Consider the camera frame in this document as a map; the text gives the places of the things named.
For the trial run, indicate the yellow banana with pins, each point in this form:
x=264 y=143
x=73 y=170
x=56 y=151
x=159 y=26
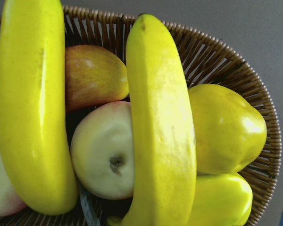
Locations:
x=163 y=130
x=33 y=138

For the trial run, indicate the brown wicker basket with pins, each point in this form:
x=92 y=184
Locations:
x=205 y=59

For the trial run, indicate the pale green toy apple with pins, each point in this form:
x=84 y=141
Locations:
x=102 y=151

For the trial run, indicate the orange-red toy fruit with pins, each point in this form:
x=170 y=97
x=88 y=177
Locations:
x=94 y=76

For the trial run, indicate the yellow toy lemon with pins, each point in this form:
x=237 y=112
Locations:
x=230 y=133

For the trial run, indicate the yellow toy pepper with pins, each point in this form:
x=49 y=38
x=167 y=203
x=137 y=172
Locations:
x=221 y=200

